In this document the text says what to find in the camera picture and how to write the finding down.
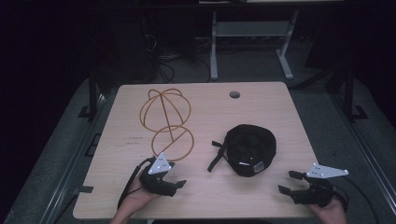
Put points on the person's right hand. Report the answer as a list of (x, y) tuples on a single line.
[(331, 213)]

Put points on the grey table grommet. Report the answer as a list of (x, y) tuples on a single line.
[(234, 94)]

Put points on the black metal stand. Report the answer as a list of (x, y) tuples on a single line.
[(92, 93), (349, 93)]

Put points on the person's left hand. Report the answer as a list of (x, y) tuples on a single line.
[(137, 197)]

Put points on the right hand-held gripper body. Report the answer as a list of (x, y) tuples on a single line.
[(316, 191)]

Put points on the grey metal table frame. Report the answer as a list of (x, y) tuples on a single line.
[(250, 29)]

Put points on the aluminium floor rail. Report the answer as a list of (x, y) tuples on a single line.
[(71, 161), (370, 165)]

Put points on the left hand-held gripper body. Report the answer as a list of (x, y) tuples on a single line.
[(157, 183)]

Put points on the black baseball cap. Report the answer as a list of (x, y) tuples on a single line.
[(249, 146)]

